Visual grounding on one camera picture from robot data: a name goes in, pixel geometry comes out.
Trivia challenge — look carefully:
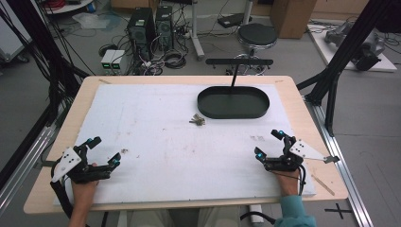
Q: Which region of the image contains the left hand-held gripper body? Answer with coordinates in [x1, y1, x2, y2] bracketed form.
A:
[51, 145, 113, 184]

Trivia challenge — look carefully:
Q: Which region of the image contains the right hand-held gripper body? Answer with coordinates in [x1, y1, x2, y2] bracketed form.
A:
[263, 135, 327, 173]

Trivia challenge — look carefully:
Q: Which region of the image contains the person's left hand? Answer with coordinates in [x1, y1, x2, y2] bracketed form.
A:
[70, 162, 100, 204]

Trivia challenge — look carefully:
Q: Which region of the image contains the person's right hand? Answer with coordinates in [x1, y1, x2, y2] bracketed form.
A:
[275, 169, 302, 198]

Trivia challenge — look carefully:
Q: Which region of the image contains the thin wooden stick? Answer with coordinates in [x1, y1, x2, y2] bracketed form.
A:
[311, 174, 336, 197]

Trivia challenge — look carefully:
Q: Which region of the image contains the black oval tray with hanger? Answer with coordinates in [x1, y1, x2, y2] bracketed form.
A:
[197, 58, 274, 120]

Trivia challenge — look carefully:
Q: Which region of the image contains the white table leg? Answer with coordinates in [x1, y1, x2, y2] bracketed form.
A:
[248, 204, 265, 225]

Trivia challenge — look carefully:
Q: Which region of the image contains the white foam board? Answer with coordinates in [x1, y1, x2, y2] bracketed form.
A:
[52, 82, 317, 206]

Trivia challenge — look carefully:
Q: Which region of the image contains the bunch of metal keys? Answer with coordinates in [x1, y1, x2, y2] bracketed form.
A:
[188, 113, 206, 127]

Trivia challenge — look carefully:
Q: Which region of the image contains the white power supply box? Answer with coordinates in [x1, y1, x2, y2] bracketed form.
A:
[100, 49, 117, 76]
[111, 49, 127, 76]

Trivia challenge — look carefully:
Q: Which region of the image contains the black round stool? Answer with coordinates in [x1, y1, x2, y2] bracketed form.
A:
[235, 23, 279, 60]

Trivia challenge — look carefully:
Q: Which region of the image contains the white floor board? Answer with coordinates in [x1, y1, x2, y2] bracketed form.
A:
[306, 20, 398, 74]

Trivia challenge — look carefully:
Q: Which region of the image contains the brown cardboard box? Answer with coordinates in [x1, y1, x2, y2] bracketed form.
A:
[270, 0, 318, 40]

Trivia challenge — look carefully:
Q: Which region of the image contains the black computer tower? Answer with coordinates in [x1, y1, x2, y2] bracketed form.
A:
[155, 5, 175, 52]
[127, 7, 156, 61]

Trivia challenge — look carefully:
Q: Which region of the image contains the clear plastic sheet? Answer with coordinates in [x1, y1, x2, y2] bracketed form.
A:
[72, 12, 112, 31]

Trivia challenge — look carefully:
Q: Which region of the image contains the black flat box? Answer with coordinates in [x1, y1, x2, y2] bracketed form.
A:
[217, 12, 253, 29]

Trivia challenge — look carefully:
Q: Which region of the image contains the grey machine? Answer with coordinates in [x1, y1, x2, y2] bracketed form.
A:
[323, 21, 386, 72]

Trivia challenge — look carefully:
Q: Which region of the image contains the white desk leg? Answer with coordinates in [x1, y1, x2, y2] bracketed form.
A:
[188, 0, 206, 61]

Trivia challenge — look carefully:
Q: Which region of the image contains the white round table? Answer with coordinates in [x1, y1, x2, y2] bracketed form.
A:
[43, 0, 96, 15]

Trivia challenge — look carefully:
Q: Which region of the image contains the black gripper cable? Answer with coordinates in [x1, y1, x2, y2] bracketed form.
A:
[49, 157, 76, 219]
[295, 164, 308, 197]

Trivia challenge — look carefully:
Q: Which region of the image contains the aluminium rail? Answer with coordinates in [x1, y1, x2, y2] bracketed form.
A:
[304, 96, 375, 227]
[0, 125, 61, 217]

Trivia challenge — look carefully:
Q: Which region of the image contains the black metal frame stand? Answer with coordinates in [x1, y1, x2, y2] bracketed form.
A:
[296, 0, 401, 137]
[0, 0, 91, 190]

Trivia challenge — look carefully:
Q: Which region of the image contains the coil of black cables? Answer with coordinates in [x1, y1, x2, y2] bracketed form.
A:
[163, 50, 187, 70]

